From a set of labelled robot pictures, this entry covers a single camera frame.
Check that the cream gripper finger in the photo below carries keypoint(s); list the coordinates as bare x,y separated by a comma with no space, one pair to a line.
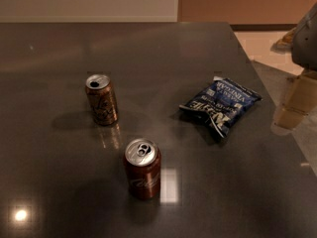
299,99

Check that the red coke can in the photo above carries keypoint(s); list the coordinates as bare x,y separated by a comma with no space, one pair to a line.
142,162

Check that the orange LaCroix can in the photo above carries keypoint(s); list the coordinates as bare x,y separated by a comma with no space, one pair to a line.
102,99

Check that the blue chip bag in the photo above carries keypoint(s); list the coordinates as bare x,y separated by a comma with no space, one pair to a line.
221,104

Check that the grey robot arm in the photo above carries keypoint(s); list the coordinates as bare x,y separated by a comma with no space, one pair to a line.
304,43

